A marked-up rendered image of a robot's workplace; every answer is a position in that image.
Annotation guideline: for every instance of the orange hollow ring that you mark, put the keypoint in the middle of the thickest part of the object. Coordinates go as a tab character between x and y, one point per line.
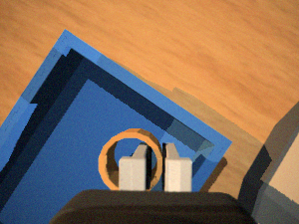
108	167

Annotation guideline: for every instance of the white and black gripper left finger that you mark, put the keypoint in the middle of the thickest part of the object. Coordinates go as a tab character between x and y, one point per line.
135	171

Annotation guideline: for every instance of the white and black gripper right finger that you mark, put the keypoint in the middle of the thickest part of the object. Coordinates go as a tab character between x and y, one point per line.
176	171

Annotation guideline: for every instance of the blue open-top crate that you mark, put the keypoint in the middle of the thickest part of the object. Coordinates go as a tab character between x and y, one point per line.
51	140

